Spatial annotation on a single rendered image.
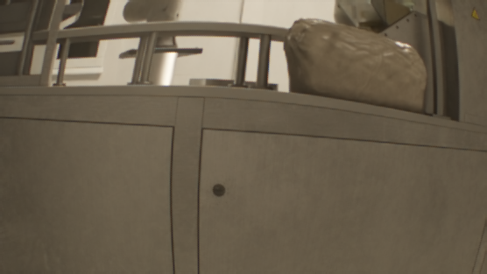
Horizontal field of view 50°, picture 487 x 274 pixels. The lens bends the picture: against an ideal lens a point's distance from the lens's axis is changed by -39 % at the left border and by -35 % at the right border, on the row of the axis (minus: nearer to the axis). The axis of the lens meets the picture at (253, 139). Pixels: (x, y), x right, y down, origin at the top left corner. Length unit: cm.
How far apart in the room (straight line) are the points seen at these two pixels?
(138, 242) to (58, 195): 22
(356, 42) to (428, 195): 40
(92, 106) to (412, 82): 76
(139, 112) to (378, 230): 56
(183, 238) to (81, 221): 24
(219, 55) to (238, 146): 284
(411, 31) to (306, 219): 67
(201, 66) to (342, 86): 268
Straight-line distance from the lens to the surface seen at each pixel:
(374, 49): 157
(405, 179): 153
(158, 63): 195
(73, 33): 158
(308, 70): 152
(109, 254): 136
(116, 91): 131
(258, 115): 138
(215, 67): 419
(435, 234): 165
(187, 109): 134
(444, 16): 193
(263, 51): 168
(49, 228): 134
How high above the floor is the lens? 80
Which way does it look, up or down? 3 degrees down
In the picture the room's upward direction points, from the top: 5 degrees clockwise
